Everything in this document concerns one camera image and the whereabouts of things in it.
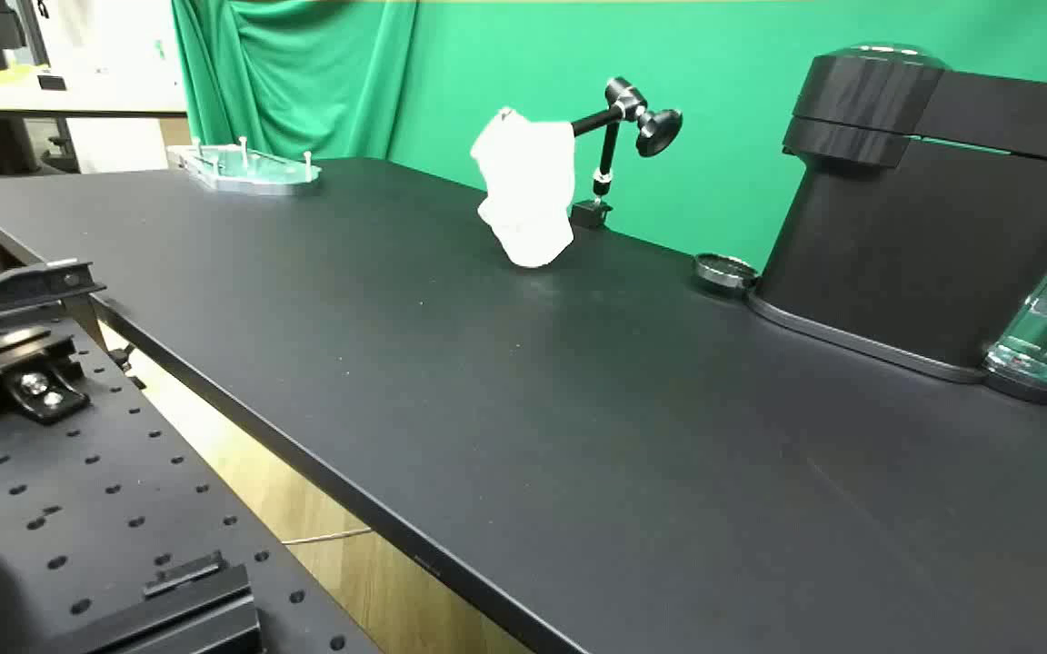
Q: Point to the black articulated stand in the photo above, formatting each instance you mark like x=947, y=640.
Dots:
x=626, y=122

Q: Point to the white cloth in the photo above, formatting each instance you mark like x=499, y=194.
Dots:
x=527, y=182

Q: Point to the black perforated breadboard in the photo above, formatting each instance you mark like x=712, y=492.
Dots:
x=87, y=512

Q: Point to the wooden desk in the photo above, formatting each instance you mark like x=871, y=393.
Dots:
x=52, y=99

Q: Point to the black coffee machine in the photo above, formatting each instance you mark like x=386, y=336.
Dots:
x=923, y=221

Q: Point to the black metal bracket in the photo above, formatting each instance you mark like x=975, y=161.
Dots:
x=7, y=296

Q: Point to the small black round cap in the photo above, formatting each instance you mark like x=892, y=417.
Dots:
x=724, y=272

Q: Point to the green backdrop curtain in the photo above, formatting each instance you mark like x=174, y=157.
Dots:
x=306, y=76

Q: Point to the clear acrylic plate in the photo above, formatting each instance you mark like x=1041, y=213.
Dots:
x=244, y=167

